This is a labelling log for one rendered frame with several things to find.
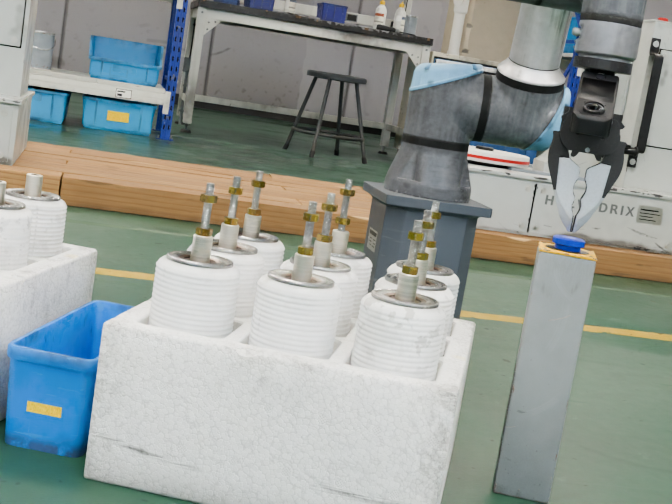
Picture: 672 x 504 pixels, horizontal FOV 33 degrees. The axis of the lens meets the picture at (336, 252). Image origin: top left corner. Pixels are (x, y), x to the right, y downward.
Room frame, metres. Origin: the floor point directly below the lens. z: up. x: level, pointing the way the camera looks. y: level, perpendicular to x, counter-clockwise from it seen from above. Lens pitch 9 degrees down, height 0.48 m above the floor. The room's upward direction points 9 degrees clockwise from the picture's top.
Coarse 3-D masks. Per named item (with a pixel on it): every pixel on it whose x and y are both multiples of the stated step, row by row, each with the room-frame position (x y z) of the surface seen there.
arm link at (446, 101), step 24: (432, 72) 1.92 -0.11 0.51; (456, 72) 1.91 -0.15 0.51; (480, 72) 1.94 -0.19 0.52; (432, 96) 1.92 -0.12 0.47; (456, 96) 1.91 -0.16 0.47; (480, 96) 1.92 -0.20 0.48; (408, 120) 1.95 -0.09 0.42; (432, 120) 1.91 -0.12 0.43; (456, 120) 1.92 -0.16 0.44; (480, 120) 1.92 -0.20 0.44
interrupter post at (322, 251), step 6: (318, 246) 1.35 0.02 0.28; (324, 246) 1.35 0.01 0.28; (330, 246) 1.35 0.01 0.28; (318, 252) 1.35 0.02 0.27; (324, 252) 1.35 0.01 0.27; (330, 252) 1.36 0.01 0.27; (318, 258) 1.35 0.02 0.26; (324, 258) 1.35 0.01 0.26; (330, 258) 1.36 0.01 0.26; (318, 264) 1.35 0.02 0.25; (324, 264) 1.35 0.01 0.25
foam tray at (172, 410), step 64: (128, 320) 1.22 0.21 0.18; (128, 384) 1.19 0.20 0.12; (192, 384) 1.18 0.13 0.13; (256, 384) 1.17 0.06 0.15; (320, 384) 1.16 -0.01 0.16; (384, 384) 1.15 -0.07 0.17; (448, 384) 1.17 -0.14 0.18; (128, 448) 1.19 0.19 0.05; (192, 448) 1.18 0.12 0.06; (256, 448) 1.17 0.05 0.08; (320, 448) 1.16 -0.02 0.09; (384, 448) 1.15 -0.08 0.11; (448, 448) 1.14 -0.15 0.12
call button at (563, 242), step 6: (552, 240) 1.39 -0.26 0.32; (558, 240) 1.38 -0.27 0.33; (564, 240) 1.38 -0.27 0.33; (570, 240) 1.37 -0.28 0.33; (576, 240) 1.38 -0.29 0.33; (582, 240) 1.38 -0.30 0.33; (558, 246) 1.38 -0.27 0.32; (564, 246) 1.38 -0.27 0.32; (570, 246) 1.37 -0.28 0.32; (576, 246) 1.37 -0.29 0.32; (582, 246) 1.38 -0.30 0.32
